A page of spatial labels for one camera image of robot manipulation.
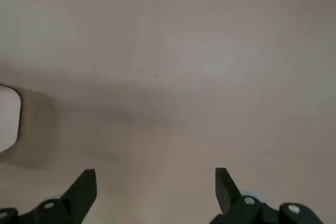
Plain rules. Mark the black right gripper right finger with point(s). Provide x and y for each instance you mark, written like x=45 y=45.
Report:
x=236 y=208

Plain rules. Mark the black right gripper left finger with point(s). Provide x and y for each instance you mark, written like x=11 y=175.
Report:
x=73 y=200

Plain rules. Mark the white box lid grey clasps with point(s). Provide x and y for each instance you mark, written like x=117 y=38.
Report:
x=9 y=119

